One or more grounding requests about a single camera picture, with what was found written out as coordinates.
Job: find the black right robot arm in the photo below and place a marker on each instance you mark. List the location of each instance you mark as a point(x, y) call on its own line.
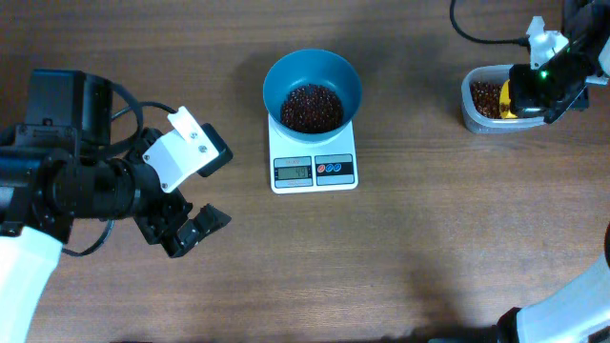
point(586, 25)

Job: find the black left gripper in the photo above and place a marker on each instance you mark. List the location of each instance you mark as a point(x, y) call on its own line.
point(218, 227)

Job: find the red beans in bowl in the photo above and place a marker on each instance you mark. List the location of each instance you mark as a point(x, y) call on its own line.
point(312, 109)

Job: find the clear plastic food container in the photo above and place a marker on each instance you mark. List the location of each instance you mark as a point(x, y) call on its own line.
point(475, 122)

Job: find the red adzuki beans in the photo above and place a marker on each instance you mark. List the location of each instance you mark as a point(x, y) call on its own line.
point(486, 98)

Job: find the blue plastic bowl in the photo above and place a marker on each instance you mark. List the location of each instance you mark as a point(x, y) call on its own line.
point(318, 67)

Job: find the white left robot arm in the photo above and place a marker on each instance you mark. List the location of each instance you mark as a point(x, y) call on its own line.
point(60, 165)

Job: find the yellow plastic measuring scoop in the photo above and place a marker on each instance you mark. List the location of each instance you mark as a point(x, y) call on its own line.
point(505, 102)

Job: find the white digital kitchen scale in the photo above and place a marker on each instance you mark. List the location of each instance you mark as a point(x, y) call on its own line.
point(317, 163)

